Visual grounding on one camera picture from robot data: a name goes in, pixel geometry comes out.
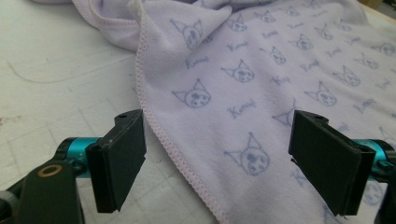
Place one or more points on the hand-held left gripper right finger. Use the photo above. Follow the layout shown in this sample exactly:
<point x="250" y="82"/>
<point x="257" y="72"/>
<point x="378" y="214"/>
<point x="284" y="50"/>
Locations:
<point x="327" y="165"/>

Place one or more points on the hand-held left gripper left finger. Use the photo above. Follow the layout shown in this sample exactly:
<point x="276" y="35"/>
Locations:
<point x="121" y="161"/>

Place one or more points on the lilac printed towel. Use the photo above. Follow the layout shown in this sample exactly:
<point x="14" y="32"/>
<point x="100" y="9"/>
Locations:
<point x="249" y="77"/>

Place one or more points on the white grid mat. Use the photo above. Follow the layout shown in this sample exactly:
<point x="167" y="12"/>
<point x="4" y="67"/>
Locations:
<point x="46" y="77"/>

